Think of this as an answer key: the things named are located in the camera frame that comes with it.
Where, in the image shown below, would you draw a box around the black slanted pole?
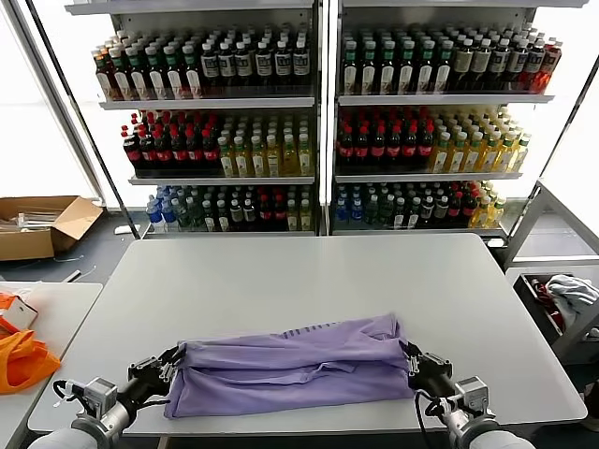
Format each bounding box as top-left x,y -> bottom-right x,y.
507,58 -> 599,239
25,0 -> 140,239

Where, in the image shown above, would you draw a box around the grey metal cart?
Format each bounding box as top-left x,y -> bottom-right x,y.
504,180 -> 599,361

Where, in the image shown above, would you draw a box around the purple t-shirt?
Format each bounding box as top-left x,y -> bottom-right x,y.
162,312 -> 417,421

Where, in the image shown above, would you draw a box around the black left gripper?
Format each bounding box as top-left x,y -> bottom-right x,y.
124,342 -> 186,398

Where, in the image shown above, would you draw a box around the clear plastic bag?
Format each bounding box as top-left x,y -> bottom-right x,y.
0,284 -> 41,301

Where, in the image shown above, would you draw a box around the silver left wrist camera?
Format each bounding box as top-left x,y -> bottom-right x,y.
65,376 -> 118,413

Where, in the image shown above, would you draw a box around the orange fabric bag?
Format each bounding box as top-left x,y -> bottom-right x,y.
0,329 -> 62,395

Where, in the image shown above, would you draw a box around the small white carton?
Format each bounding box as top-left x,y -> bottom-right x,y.
0,297 -> 38,331

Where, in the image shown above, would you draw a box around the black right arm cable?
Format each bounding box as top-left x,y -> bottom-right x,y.
413,390 -> 451,449

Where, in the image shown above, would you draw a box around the dark bottle white label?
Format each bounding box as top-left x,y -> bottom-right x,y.
489,38 -> 510,92
216,41 -> 235,94
507,38 -> 529,91
253,40 -> 272,94
233,41 -> 253,94
272,39 -> 292,94
291,39 -> 310,94
199,42 -> 219,94

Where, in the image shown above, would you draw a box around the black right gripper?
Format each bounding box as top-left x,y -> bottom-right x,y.
403,341 -> 459,399

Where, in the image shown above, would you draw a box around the white side table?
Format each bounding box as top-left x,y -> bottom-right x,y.
0,282 -> 104,449

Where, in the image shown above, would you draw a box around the white crumpled garment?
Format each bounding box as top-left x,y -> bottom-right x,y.
546,274 -> 599,328

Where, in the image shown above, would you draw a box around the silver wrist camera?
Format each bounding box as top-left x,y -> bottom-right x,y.
453,376 -> 490,415
65,376 -> 118,413

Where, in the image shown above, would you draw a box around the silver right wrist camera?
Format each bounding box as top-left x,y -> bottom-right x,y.
453,376 -> 490,415

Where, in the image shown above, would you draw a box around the black storage bin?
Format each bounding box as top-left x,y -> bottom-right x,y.
519,272 -> 599,339

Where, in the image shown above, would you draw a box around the cola bottle red cap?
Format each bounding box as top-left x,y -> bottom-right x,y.
185,129 -> 204,172
153,130 -> 172,172
385,123 -> 403,163
201,129 -> 220,172
352,124 -> 371,163
121,124 -> 141,170
168,129 -> 188,172
336,124 -> 355,163
416,122 -> 435,163
137,130 -> 156,172
402,122 -> 419,163
369,123 -> 387,163

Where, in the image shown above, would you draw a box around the red garment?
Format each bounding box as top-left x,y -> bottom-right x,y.
531,278 -> 565,333

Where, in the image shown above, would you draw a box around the dark bottle grey label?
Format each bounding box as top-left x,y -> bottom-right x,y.
471,38 -> 492,93
453,38 -> 474,93

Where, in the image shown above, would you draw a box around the clear plastic packets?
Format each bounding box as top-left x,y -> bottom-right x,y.
0,208 -> 65,233

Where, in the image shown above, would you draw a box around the red drink bottle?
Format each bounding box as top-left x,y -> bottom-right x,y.
538,39 -> 562,90
522,39 -> 545,91

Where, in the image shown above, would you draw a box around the grey metal shelf unit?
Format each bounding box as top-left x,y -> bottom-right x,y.
326,0 -> 591,238
64,0 -> 328,238

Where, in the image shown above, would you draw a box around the open cardboard box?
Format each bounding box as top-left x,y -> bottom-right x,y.
0,195 -> 105,262

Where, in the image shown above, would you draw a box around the thin metal strip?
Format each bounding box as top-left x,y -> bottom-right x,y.
60,265 -> 98,284

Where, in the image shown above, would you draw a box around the yellow juice bottle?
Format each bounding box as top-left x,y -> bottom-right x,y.
297,133 -> 313,177
431,132 -> 451,174
249,135 -> 266,178
495,133 -> 517,174
447,132 -> 468,174
510,134 -> 533,173
232,136 -> 250,178
480,132 -> 501,174
281,134 -> 298,177
463,132 -> 484,174
264,134 -> 282,178
217,137 -> 234,178

